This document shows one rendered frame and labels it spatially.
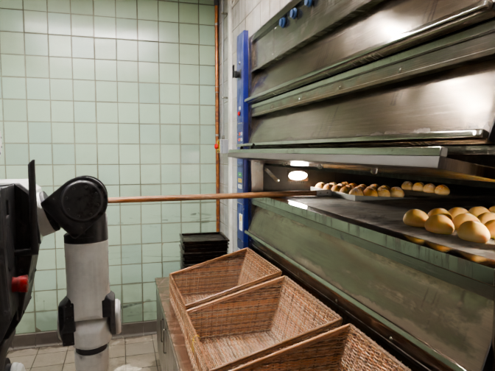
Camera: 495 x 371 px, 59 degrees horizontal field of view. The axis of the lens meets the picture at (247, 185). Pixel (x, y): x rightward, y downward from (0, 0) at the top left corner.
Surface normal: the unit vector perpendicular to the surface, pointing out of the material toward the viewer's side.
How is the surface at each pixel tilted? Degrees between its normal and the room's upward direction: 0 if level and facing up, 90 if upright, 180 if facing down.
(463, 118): 70
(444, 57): 90
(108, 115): 90
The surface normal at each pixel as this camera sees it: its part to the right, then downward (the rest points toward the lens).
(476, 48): -0.96, 0.02
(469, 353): -0.90, -0.32
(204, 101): 0.27, 0.07
